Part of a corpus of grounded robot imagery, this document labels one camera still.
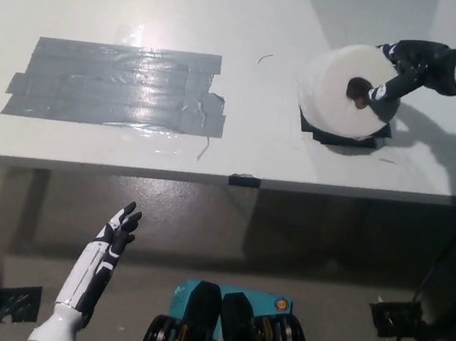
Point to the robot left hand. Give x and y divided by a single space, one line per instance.
90 274

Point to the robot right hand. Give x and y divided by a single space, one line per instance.
428 64

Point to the white toilet paper roll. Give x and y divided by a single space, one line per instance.
333 92

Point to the black robot body teal top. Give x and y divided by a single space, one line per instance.
233 333

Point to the white table leg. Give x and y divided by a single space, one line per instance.
242 209
31 213

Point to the black floor tape patch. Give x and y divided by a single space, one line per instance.
7 303
394 320

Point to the thin dark thread scrap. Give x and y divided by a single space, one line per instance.
388 161
264 58
204 150

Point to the small black tape piece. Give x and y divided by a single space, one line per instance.
245 180

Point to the grey duct tape patch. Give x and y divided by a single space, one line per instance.
113 86

